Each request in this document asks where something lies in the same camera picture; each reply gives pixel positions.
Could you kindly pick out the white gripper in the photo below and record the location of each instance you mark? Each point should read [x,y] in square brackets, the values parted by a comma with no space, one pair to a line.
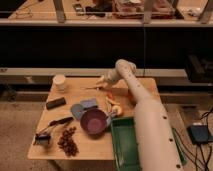
[101,83]

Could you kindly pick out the metal fork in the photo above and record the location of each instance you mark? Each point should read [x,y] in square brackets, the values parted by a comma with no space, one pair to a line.
[88,88]

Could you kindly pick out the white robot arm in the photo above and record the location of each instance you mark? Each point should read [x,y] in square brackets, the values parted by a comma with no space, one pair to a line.
[147,106]

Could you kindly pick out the white paper cup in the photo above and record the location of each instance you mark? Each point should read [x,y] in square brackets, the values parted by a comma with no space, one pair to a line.
[60,82]

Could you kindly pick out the red bowl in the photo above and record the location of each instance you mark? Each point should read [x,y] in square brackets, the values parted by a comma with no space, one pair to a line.
[131,98]

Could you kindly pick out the grey blue round lid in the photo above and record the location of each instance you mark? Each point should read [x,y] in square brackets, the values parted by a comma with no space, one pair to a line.
[77,110]

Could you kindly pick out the purple bowl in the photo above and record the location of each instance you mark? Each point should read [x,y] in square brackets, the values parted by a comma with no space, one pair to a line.
[93,121]

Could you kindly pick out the black rectangular block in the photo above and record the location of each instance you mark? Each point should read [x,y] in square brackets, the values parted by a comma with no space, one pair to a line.
[55,103]

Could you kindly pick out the wooden table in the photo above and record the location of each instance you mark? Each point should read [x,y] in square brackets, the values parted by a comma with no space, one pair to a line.
[89,148]

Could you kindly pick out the green plastic tray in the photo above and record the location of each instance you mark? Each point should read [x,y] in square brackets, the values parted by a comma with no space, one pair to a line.
[125,145]

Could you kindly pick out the bunch of dark grapes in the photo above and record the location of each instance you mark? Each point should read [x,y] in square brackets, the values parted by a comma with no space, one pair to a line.
[66,142]

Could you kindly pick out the small dark brush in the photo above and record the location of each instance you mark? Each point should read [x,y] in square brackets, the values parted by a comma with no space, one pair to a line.
[42,139]

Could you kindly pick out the black foot pedal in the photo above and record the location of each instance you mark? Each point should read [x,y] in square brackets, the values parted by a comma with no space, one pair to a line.
[199,134]

